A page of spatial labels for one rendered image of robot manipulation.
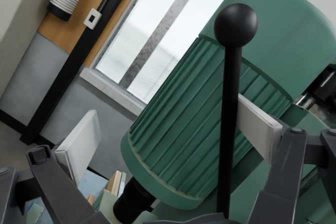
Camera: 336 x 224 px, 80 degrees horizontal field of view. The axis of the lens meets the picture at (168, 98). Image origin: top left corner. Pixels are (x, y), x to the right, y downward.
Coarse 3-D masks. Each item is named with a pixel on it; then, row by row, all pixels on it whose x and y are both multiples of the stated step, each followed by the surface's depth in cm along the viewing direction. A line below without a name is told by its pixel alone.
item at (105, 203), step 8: (104, 192) 41; (96, 200) 41; (104, 200) 39; (112, 200) 40; (96, 208) 38; (104, 208) 37; (112, 208) 38; (112, 216) 37; (144, 216) 42; (152, 216) 43
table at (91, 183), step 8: (88, 176) 64; (96, 176) 66; (80, 184) 60; (88, 184) 62; (96, 184) 64; (104, 184) 66; (88, 192) 59; (96, 192) 61; (40, 200) 49; (40, 216) 46; (48, 216) 47
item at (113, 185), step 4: (116, 172) 66; (120, 172) 68; (112, 176) 67; (116, 176) 65; (120, 176) 66; (112, 180) 64; (116, 180) 63; (108, 184) 65; (112, 184) 61; (116, 184) 62; (108, 188) 62; (112, 188) 59; (116, 188) 60; (112, 192) 58; (116, 192) 59
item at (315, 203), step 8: (320, 184) 30; (312, 192) 30; (320, 192) 30; (304, 200) 31; (312, 200) 30; (320, 200) 29; (328, 200) 28; (296, 208) 31; (304, 208) 30; (312, 208) 29; (320, 208) 29; (328, 208) 28; (296, 216) 30; (304, 216) 30; (312, 216) 29; (320, 216) 28; (328, 216) 28
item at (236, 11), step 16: (224, 16) 15; (240, 16) 15; (256, 16) 15; (224, 32) 15; (240, 32) 15; (224, 48) 17; (240, 48) 16; (224, 64) 17; (240, 64) 17; (224, 80) 18; (224, 96) 18; (224, 112) 18; (224, 128) 19; (224, 144) 19; (224, 160) 20; (224, 176) 20; (224, 192) 21; (224, 208) 21
